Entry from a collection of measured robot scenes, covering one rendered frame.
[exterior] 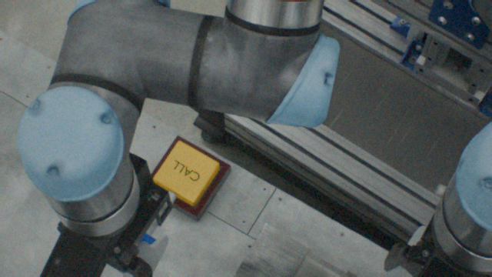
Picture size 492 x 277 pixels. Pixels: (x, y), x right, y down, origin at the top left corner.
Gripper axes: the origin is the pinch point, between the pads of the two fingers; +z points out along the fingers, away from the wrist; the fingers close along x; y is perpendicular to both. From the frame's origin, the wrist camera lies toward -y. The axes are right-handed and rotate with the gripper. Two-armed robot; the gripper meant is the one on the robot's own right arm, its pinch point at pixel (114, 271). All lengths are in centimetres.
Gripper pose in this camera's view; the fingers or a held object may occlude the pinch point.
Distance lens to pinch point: 103.6
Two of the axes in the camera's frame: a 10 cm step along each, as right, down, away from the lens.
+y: 5.2, -8.0, 3.1
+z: 0.1, 3.7, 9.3
